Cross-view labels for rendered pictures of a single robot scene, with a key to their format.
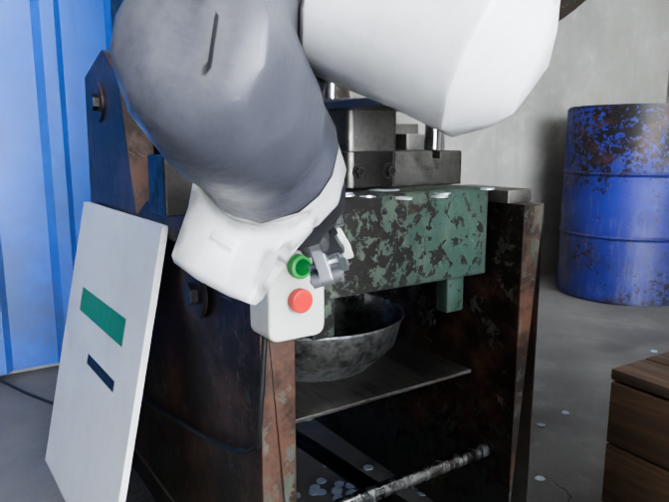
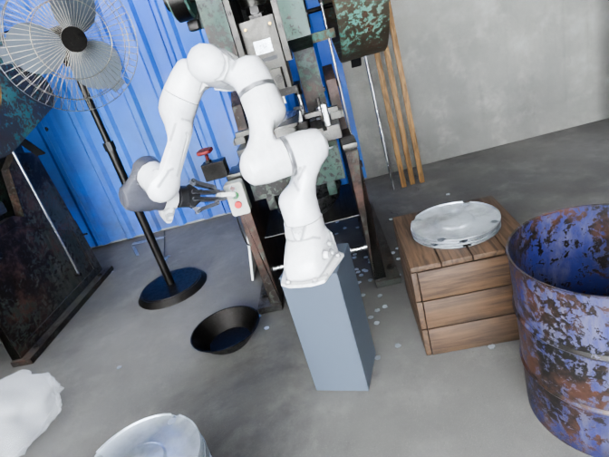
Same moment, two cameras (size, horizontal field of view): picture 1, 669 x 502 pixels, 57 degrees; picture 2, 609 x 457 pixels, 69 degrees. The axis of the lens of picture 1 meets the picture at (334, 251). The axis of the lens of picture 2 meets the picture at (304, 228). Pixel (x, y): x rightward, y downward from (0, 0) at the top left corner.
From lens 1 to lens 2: 1.35 m
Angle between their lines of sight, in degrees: 41
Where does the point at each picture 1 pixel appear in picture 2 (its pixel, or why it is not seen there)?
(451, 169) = (335, 132)
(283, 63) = (132, 200)
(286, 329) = (236, 212)
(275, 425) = (252, 238)
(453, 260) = (326, 175)
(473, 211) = (332, 155)
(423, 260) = not seen: hidden behind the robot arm
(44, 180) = not seen: hidden behind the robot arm
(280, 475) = (258, 252)
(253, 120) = (132, 208)
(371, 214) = not seen: hidden behind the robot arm
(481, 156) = (546, 35)
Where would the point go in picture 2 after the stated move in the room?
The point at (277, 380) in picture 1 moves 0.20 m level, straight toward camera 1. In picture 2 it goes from (248, 225) to (219, 249)
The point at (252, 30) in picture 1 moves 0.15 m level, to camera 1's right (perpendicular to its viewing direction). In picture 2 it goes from (125, 199) to (154, 199)
